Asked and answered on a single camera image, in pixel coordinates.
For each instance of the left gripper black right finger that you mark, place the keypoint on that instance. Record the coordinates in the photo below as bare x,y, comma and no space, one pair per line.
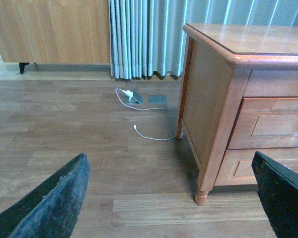
278,193

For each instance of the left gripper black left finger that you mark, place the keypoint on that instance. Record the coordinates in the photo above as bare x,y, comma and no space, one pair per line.
51,209

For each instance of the wooden drawer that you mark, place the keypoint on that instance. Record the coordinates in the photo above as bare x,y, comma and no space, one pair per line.
266,123
236,166

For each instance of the wooden nightstand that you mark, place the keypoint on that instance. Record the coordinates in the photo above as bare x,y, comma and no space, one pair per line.
223,65

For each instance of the white plug in floor socket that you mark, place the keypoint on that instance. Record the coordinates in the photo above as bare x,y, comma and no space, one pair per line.
128,93

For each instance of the black cabinet leg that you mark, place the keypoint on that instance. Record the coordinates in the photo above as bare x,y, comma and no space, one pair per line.
22,66

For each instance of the closed floor socket plate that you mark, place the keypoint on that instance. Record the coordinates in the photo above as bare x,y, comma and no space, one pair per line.
157,99

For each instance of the large wooden cabinet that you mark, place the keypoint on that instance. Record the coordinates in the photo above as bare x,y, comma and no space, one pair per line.
55,31

